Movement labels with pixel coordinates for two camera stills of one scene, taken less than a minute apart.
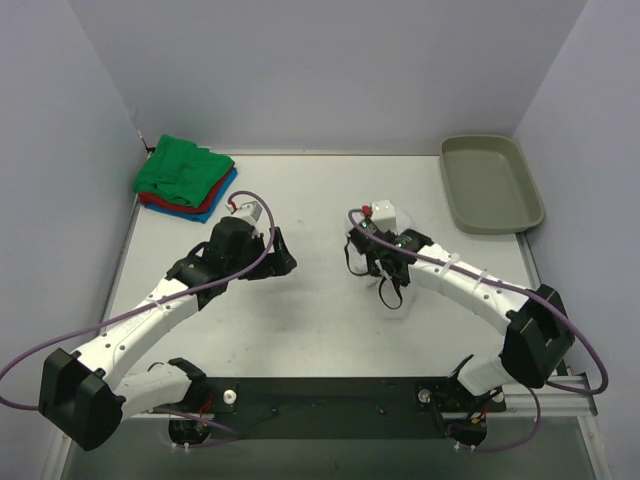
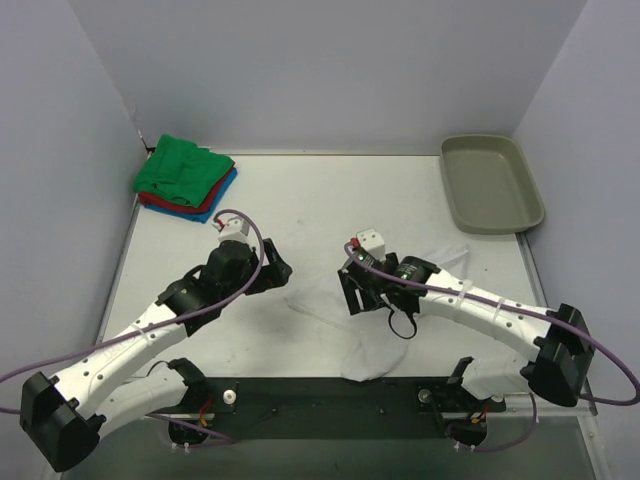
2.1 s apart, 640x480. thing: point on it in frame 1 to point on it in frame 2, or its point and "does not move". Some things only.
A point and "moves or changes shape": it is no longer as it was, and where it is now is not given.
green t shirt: (178, 169) does not move
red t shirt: (172, 204) does not move
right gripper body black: (377, 260) to (361, 288)
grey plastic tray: (490, 188) does not move
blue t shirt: (198, 216) does not move
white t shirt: (394, 298) moves or changes shape
